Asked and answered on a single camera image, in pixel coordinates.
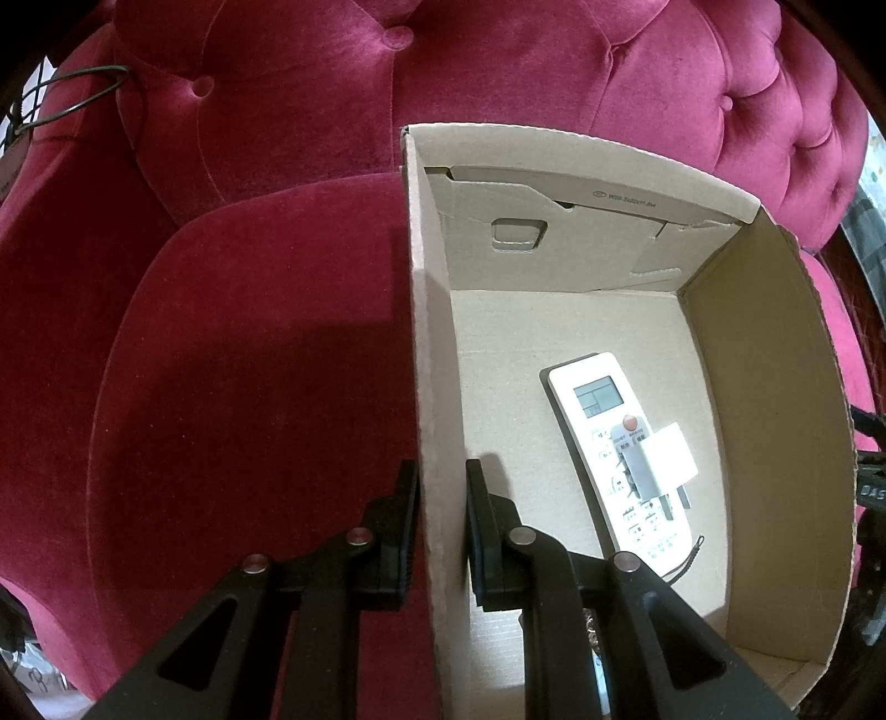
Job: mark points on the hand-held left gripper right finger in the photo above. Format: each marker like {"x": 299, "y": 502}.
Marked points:
{"x": 477, "y": 547}

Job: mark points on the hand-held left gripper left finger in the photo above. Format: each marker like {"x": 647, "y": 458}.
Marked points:
{"x": 407, "y": 547}

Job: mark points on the white remote control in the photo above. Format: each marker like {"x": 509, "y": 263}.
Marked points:
{"x": 588, "y": 398}

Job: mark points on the cardboard box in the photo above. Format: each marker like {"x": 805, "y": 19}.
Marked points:
{"x": 498, "y": 360}

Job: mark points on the white cube charger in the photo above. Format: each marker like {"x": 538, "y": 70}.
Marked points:
{"x": 668, "y": 457}

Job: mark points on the red velvet tufted sofa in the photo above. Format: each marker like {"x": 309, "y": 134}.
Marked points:
{"x": 242, "y": 346}

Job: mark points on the grey plaid jacket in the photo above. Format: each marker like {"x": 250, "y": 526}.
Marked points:
{"x": 865, "y": 221}

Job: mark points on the brown paper bag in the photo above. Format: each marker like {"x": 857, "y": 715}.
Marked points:
{"x": 10, "y": 166}

